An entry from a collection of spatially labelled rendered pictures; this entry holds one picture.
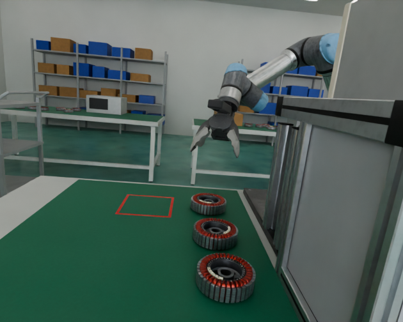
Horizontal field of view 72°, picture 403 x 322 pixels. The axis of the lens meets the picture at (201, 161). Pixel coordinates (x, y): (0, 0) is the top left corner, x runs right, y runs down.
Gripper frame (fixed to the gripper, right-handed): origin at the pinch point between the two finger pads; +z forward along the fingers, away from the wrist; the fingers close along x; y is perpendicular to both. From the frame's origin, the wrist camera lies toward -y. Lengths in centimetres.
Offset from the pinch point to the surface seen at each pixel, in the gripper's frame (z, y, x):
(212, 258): 30.0, -15.8, -10.7
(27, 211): 30, -12, 44
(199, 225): 22.6, -6.2, -3.6
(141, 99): -302, 411, 342
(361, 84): -7.0, -26.0, -33.6
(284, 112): -3.6, -19.6, -20.1
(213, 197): 10.0, 11.7, -0.3
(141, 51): -391, 347, 344
